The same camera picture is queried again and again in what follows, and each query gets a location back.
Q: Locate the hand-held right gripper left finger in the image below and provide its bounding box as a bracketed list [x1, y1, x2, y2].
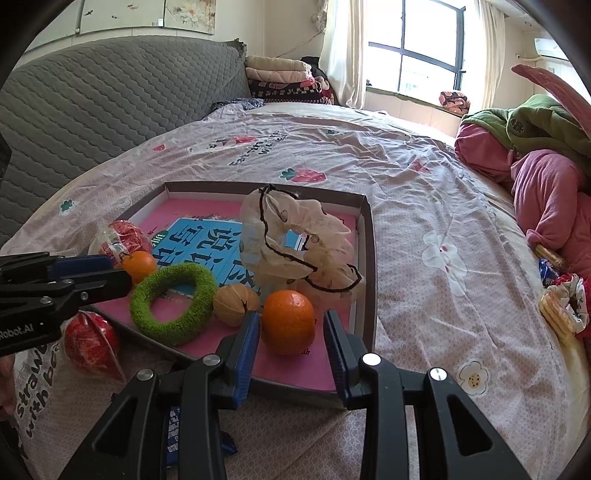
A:
[60, 310, 262, 480]

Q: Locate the tan peeled fruit ball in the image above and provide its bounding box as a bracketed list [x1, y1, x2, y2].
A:
[213, 283, 262, 328]

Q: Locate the dark floral cloth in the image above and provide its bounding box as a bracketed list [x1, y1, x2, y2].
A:
[211, 97, 264, 114]

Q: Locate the clear biscuit packet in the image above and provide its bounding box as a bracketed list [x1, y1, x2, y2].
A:
[538, 288, 578, 345]

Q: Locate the green fuzzy ring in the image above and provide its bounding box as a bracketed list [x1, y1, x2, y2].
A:
[129, 264, 219, 347]

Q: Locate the cream curtain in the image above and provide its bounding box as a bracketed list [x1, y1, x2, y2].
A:
[478, 0, 507, 112]
[320, 0, 370, 109]

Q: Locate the white and red scrunchie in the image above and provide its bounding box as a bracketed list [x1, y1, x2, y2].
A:
[549, 272, 591, 333]

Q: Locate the black framed window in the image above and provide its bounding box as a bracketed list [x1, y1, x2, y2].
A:
[367, 0, 485, 105]

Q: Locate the cream folded blanket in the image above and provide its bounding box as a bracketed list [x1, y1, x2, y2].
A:
[245, 55, 313, 83]

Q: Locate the pink quilt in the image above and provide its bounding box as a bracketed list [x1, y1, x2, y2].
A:
[455, 64, 591, 278]

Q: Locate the large orange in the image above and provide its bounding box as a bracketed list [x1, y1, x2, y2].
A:
[261, 289, 316, 356]

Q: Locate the green blanket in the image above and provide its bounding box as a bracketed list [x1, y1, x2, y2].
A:
[462, 93, 591, 171]

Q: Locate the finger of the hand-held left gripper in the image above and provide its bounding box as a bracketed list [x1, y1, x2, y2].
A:
[0, 253, 114, 285]
[0, 269, 133, 320]

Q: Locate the orange biscuit packet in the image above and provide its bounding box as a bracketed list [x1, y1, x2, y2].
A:
[536, 244, 567, 273]

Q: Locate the small orange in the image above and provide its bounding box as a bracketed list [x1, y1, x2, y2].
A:
[121, 250, 158, 284]

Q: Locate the grey quilted headboard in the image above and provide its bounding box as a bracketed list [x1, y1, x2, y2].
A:
[0, 36, 252, 250]

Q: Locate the patterned folded blanket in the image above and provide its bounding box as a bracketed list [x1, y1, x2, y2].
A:
[438, 90, 471, 114]

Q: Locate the person's left hand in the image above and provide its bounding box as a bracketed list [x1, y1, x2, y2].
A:
[0, 357, 18, 418]

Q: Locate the pink folded blanket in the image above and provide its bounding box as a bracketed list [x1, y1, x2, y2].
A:
[252, 75, 320, 92]

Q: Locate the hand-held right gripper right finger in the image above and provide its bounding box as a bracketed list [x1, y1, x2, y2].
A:
[322, 309, 532, 480]

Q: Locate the floral wall art panel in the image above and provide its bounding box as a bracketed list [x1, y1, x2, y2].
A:
[164, 0, 218, 35]
[28, 0, 86, 47]
[76, 0, 169, 31]

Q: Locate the beige dotted scrunchie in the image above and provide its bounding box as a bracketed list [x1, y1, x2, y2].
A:
[239, 184, 365, 305]

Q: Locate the pink and blue book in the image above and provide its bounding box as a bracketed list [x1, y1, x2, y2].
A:
[99, 198, 358, 393]

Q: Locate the red snack packet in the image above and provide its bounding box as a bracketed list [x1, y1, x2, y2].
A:
[62, 310, 126, 381]
[88, 220, 153, 268]

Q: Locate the blue snack packet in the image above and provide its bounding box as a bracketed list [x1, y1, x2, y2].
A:
[164, 406, 238, 467]

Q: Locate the dark checkered folded blanket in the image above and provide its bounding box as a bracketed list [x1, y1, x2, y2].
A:
[249, 82, 334, 105]

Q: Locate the white air conditioner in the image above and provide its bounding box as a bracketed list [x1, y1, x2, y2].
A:
[533, 38, 571, 61]

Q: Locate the small blue packet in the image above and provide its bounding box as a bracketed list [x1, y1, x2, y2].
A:
[538, 258, 561, 288]

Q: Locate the grey cardboard box tray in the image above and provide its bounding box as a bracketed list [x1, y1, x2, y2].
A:
[90, 181, 377, 409]

